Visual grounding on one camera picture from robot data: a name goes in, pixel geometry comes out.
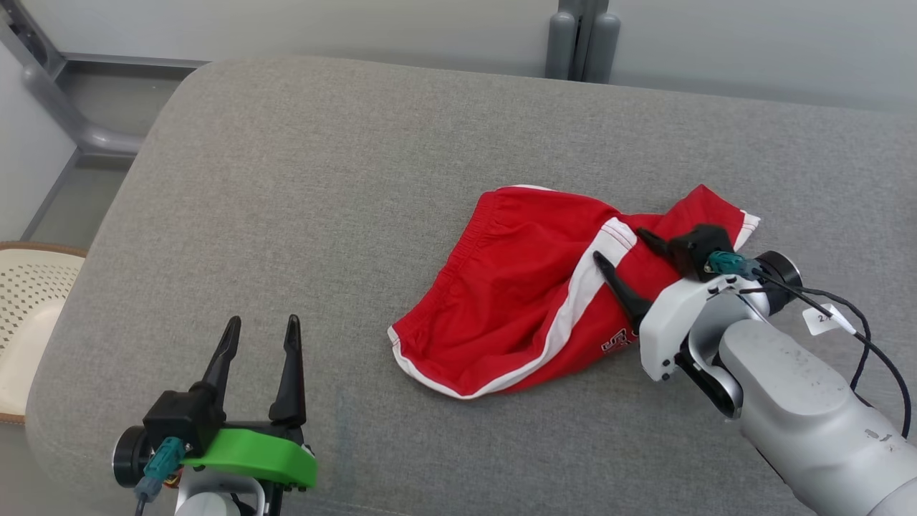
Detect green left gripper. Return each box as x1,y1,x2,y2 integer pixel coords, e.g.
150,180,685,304
181,315,318,492

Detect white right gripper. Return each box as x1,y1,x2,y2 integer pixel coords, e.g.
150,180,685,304
593,228,772,382

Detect red shorts with white trim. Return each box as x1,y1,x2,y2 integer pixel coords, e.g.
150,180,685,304
388,184,761,400

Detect beige perforated laundry basket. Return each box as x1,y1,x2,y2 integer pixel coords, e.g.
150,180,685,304
0,242,89,425

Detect teal cable connector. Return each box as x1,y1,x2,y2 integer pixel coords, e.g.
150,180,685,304
134,437,188,502
706,251,762,282

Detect white cable label tag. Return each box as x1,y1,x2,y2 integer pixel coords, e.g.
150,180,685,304
802,305,858,336

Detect grey partition post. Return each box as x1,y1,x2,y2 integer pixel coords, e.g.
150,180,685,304
546,0,621,83

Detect thin black cable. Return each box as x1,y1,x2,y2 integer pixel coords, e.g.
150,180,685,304
745,272,913,439

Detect grey metal pipe frame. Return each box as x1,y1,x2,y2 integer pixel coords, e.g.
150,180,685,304
0,0,213,160

